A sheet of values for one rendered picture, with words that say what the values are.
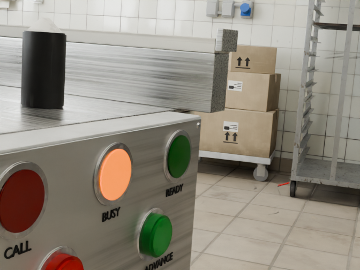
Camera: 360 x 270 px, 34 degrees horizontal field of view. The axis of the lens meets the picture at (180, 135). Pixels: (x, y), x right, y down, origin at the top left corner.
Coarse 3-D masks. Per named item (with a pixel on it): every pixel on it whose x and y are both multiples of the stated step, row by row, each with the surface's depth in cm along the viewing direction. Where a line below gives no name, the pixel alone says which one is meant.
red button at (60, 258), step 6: (54, 258) 32; (60, 258) 32; (66, 258) 32; (72, 258) 32; (78, 258) 33; (48, 264) 31; (54, 264) 31; (60, 264) 31; (66, 264) 32; (72, 264) 32; (78, 264) 32
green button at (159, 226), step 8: (152, 216) 40; (160, 216) 40; (152, 224) 40; (160, 224) 40; (168, 224) 41; (144, 232) 40; (152, 232) 40; (160, 232) 40; (168, 232) 41; (144, 240) 40; (152, 240) 40; (160, 240) 40; (168, 240) 41; (144, 248) 40; (152, 248) 40; (160, 248) 41; (152, 256) 40
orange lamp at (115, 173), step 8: (112, 152) 35; (120, 152) 36; (112, 160) 35; (120, 160) 36; (128, 160) 37; (104, 168) 35; (112, 168) 35; (120, 168) 36; (128, 168) 37; (104, 176) 35; (112, 176) 35; (120, 176) 36; (128, 176) 37; (104, 184) 35; (112, 184) 36; (120, 184) 36; (104, 192) 35; (112, 192) 36; (120, 192) 36
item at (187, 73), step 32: (0, 32) 57; (64, 32) 53; (96, 32) 51; (128, 32) 51; (224, 32) 46; (0, 64) 58; (96, 64) 52; (128, 64) 50; (160, 64) 49; (192, 64) 47; (224, 64) 48; (96, 96) 52; (128, 96) 51; (160, 96) 49; (192, 96) 48; (224, 96) 49
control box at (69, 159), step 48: (0, 144) 29; (48, 144) 31; (96, 144) 34; (144, 144) 39; (192, 144) 45; (0, 192) 28; (48, 192) 31; (96, 192) 34; (144, 192) 40; (192, 192) 46; (0, 240) 28; (48, 240) 31; (96, 240) 35
